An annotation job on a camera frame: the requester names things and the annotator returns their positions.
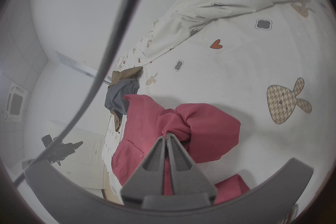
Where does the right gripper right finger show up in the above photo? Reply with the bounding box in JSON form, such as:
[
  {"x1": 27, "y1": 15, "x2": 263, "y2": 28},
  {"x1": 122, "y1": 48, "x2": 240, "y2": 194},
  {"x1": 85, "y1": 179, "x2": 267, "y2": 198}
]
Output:
[{"x1": 167, "y1": 133, "x2": 218, "y2": 200}]

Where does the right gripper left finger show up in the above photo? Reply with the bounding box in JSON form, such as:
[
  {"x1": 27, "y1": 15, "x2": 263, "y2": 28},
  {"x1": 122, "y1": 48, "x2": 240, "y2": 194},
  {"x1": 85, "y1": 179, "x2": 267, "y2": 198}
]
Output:
[{"x1": 120, "y1": 134, "x2": 168, "y2": 201}]

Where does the red shirt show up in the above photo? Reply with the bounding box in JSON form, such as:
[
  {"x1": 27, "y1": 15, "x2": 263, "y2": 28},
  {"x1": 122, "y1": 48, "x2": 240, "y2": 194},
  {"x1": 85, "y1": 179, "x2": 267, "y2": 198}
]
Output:
[{"x1": 111, "y1": 94, "x2": 250, "y2": 205}]

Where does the white wardrobe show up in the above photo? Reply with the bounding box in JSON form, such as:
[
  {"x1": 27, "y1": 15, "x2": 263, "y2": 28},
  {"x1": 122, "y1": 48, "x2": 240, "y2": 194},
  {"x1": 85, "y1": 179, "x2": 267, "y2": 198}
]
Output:
[{"x1": 47, "y1": 120, "x2": 111, "y2": 190}]

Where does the ceiling air vent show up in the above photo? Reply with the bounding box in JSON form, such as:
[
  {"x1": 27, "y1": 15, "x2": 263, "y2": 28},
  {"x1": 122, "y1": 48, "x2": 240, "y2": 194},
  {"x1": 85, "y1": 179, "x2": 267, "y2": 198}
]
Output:
[{"x1": 4, "y1": 82, "x2": 28, "y2": 123}]

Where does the grey garment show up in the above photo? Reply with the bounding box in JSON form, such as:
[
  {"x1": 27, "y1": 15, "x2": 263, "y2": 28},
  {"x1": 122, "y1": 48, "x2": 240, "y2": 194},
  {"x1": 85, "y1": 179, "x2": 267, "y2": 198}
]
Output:
[{"x1": 104, "y1": 78, "x2": 139, "y2": 116}]

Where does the tan garment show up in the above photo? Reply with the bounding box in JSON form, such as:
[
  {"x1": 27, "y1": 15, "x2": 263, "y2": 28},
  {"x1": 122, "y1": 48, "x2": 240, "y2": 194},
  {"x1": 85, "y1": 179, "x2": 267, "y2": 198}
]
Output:
[{"x1": 108, "y1": 66, "x2": 144, "y2": 134}]

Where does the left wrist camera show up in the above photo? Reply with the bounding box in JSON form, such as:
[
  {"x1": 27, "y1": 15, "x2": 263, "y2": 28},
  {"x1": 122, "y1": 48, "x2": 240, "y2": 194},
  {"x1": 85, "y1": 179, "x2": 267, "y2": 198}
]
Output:
[{"x1": 41, "y1": 134, "x2": 55, "y2": 148}]

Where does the black cable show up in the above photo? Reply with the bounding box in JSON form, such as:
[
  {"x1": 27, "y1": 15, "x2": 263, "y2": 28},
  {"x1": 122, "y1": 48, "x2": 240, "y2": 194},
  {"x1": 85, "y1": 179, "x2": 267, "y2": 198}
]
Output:
[{"x1": 12, "y1": 0, "x2": 151, "y2": 185}]

